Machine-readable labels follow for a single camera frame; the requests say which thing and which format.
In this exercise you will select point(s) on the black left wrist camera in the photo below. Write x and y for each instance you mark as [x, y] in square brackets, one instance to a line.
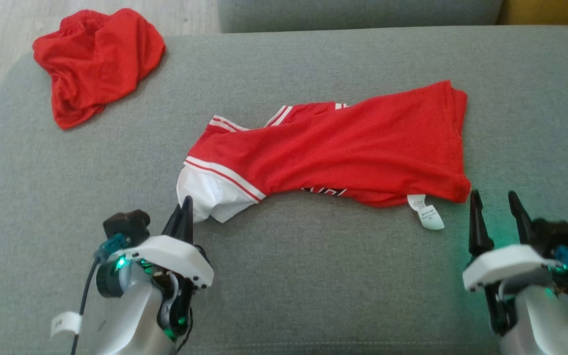
[126, 224]

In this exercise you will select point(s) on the red jersey with white trim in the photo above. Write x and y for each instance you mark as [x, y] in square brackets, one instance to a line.
[343, 148]

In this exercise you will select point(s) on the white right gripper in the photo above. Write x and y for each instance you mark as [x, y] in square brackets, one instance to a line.
[506, 264]

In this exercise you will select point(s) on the red mesh shorts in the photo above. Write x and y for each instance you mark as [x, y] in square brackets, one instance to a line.
[91, 64]

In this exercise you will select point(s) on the grey fabric sofa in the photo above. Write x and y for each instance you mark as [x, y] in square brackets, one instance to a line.
[313, 296]

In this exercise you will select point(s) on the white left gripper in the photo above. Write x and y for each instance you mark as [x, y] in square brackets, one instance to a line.
[175, 259]

